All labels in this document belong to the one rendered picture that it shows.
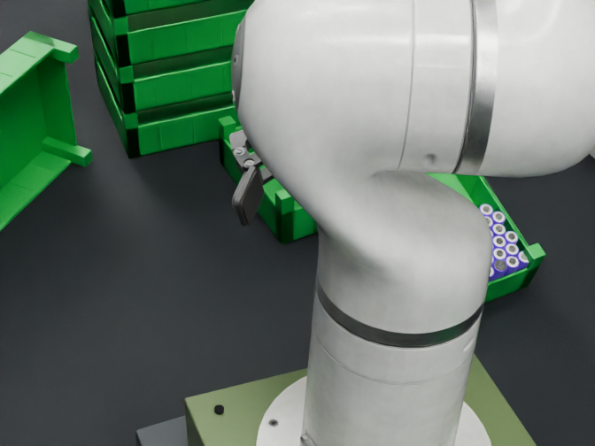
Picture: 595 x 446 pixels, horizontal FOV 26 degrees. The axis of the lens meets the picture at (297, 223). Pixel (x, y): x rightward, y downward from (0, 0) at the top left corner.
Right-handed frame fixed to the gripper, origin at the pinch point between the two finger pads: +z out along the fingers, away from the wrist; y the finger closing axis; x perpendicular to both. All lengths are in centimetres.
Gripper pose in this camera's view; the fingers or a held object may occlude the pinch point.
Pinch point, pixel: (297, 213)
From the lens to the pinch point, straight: 104.4
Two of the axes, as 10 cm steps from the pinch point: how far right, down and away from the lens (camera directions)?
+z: -3.2, 7.6, -5.7
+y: -9.3, -1.3, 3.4
